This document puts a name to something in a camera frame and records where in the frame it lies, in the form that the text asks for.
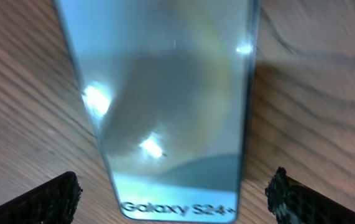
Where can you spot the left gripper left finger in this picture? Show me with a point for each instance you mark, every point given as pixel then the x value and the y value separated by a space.
pixel 54 202

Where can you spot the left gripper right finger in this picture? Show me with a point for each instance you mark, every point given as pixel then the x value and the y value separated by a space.
pixel 291 202

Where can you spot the blue Galaxy smartphone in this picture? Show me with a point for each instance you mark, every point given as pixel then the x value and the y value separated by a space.
pixel 166 85

